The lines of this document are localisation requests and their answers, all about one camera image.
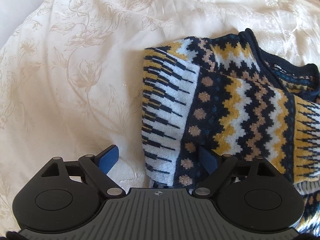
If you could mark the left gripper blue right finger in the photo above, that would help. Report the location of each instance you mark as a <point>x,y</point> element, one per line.
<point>209,159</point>

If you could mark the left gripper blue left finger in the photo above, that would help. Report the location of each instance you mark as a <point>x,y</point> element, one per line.
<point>106,159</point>

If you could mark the navy yellow patterned knit sweater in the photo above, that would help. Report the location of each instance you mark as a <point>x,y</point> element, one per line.
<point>230,96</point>

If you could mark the white floral bed duvet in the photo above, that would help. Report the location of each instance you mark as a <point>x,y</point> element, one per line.
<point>71,74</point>

